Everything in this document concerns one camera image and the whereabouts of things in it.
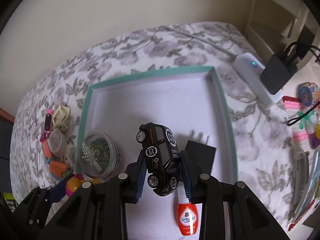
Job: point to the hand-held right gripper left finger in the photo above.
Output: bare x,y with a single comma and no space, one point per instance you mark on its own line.
141,180

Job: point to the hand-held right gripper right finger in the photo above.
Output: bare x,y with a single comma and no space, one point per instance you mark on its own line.
186,180

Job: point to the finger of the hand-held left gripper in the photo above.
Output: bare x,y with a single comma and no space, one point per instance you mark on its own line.
57,192

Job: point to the pink puppy figure toy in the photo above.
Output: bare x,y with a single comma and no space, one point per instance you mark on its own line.
72,186

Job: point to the orange blue toy block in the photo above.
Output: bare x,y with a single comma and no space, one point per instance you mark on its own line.
47,152
60,170

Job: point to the black charger plug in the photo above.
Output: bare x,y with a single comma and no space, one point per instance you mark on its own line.
200,157

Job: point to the black toy car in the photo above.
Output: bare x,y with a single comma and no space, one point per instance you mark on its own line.
160,152

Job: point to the red white glue bottle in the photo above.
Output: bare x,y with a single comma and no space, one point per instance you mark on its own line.
187,217

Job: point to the round clear bead tin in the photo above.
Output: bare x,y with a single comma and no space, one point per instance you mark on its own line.
100,155

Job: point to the white smartwatch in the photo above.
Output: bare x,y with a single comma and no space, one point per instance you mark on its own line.
57,142

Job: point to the pink smart band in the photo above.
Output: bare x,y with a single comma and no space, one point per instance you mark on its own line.
48,122

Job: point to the cream hair claw clip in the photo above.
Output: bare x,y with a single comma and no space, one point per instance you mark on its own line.
61,116

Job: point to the teal cardboard box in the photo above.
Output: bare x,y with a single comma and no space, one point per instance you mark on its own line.
155,100

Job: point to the white power strip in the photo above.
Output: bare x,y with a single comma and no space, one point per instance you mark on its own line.
250,80

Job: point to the colourful book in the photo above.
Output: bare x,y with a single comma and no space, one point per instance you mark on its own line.
311,192

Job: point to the pink white crochet mat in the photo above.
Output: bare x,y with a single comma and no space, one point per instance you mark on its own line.
290,105

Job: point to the floral grey white blanket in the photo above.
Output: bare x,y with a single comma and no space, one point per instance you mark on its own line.
150,47

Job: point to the black power adapter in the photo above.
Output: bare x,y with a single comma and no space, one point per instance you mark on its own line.
277,75

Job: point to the colourful tape roll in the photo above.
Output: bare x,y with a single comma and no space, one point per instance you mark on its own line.
308,93

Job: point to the white shelf unit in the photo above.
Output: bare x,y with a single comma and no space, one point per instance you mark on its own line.
275,17

